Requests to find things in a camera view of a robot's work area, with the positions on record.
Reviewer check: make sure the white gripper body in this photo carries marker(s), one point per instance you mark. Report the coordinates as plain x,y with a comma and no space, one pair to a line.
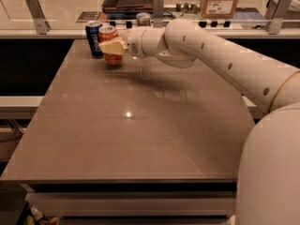
134,42

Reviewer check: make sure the red coke can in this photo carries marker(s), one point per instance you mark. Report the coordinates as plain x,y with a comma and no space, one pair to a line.
106,33

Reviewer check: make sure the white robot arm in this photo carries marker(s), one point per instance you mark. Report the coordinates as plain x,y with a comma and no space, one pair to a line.
268,183

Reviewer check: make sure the tall silver can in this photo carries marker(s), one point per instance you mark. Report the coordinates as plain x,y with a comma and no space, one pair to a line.
143,19

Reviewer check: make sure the blue pepsi can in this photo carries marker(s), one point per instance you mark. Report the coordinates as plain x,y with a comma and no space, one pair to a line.
91,30

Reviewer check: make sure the cardboard box with label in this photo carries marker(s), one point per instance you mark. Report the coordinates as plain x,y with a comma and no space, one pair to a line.
218,9

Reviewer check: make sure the white drawer front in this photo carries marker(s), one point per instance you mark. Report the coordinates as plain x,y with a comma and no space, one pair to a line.
90,204

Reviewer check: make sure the middle metal bracket post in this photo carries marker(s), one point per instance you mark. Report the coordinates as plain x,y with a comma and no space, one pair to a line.
158,13

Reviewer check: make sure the metal bracket post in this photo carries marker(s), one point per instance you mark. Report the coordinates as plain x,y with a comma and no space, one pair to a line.
275,15
158,13
41,24

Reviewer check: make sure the left metal bracket post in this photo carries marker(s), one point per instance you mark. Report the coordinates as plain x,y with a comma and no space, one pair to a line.
41,24

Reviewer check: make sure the right metal bracket post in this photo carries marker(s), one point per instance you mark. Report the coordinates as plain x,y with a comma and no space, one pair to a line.
275,15

